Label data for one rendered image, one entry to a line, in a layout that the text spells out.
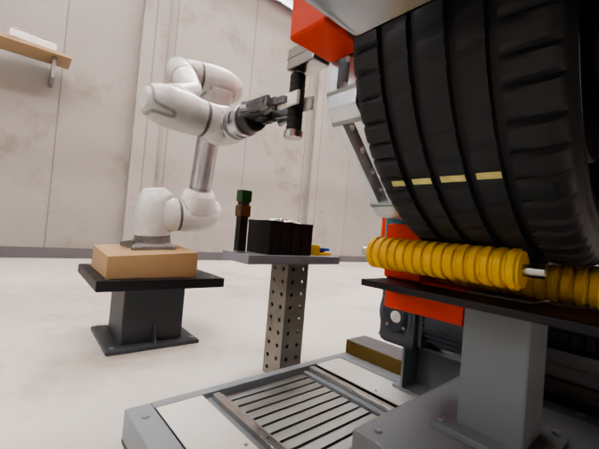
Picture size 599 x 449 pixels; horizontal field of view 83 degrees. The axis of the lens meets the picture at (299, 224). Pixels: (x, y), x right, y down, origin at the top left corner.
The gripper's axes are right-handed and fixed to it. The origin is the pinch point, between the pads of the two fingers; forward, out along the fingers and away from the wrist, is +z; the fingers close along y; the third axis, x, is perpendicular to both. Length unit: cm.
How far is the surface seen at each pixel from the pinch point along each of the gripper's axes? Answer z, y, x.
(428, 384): 9, -56, -74
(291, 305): -33, -33, -56
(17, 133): -410, 43, 49
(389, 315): 4, -39, -52
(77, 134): -408, -10, 61
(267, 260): -30, -18, -40
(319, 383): -15, -32, -77
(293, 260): -30, -29, -40
